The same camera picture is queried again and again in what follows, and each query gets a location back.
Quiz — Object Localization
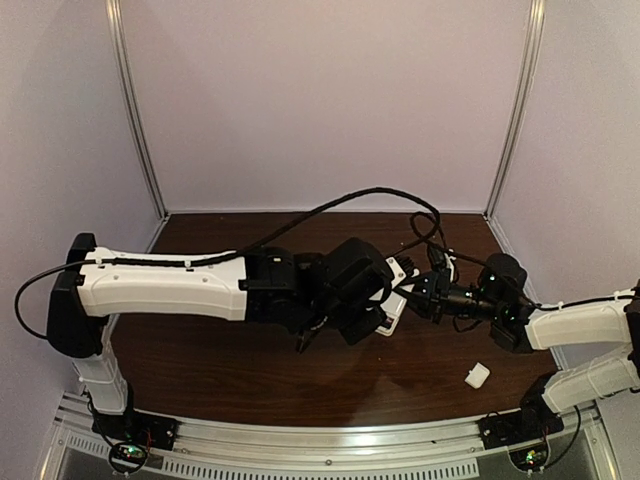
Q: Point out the white remote control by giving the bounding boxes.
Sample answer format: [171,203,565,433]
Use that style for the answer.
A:
[376,288,407,337]

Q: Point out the white battery cover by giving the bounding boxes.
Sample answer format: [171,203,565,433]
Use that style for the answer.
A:
[465,362,491,389]

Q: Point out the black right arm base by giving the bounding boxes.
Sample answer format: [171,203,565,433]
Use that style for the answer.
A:
[477,407,564,450]

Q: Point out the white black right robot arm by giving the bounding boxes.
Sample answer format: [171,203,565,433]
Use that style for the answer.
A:
[387,249,639,417]

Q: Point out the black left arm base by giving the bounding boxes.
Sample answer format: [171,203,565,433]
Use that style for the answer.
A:
[92,410,179,451]

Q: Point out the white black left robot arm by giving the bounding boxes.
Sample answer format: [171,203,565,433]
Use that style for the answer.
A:
[14,233,397,416]

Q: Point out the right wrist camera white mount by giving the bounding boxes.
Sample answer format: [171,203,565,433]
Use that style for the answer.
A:
[427,246,458,283]

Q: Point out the black right camera cable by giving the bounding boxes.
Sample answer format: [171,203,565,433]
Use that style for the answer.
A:
[409,211,640,311]

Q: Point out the black camera cable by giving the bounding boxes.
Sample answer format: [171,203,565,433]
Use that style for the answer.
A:
[409,211,640,311]
[13,186,444,341]

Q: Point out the black left camera cable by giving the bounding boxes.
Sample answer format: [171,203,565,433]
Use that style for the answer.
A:
[13,186,444,341]

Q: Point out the front aluminium rail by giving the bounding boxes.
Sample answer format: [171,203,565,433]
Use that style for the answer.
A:
[49,394,616,479]

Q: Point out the right aluminium frame post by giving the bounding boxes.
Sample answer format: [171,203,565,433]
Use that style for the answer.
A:
[484,0,546,220]

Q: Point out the aluminium frame post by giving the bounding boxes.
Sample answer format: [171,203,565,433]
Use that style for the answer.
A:
[484,0,546,220]
[105,0,168,220]

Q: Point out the left aluminium frame post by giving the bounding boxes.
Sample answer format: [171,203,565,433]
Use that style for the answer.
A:
[105,0,168,220]

